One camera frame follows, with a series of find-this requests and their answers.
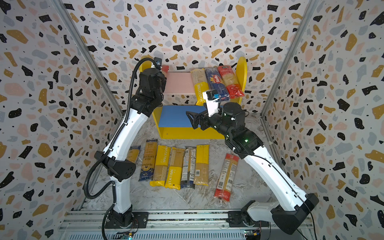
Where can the dark blue spaghetti bag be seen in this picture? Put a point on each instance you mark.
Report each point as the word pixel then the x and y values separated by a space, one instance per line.
pixel 133 154

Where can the blue Barilla spaghetti bag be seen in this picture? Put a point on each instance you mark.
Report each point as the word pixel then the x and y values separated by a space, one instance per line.
pixel 216 83

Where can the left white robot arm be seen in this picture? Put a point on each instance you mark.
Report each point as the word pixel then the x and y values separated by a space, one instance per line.
pixel 121 212

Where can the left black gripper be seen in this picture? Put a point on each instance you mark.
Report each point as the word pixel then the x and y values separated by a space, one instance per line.
pixel 163 83

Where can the plain yellow spaghetti bag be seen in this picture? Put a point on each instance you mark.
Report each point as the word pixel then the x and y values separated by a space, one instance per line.
pixel 202 165

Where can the red spaghetti bag top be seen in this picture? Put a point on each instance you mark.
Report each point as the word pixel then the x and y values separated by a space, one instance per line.
pixel 231 82

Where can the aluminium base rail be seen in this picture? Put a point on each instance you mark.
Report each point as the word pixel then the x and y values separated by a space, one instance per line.
pixel 178 225

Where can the yellow Pastatime spaghetti bag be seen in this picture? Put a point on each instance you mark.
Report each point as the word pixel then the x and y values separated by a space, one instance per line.
pixel 161 166

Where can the orange blue spaghetti bag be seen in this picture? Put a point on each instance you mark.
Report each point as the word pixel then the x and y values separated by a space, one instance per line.
pixel 149 158

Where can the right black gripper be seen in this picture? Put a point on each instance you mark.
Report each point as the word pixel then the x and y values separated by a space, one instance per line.
pixel 202 120

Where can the red clear spaghetti bag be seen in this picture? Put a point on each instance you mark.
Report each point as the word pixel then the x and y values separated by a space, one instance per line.
pixel 226 178

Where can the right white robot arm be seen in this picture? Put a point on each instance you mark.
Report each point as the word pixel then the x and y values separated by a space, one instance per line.
pixel 293 204

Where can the clear white label spaghetti bag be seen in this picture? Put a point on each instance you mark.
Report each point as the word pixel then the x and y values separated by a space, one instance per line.
pixel 189 168

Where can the yellow shelf with coloured boards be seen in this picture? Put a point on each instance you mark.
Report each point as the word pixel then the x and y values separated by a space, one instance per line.
pixel 173 121

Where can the red spaghetti bag black label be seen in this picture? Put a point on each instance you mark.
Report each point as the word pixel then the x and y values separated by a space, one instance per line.
pixel 165 69

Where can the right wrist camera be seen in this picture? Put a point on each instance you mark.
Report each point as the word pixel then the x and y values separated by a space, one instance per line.
pixel 213 100

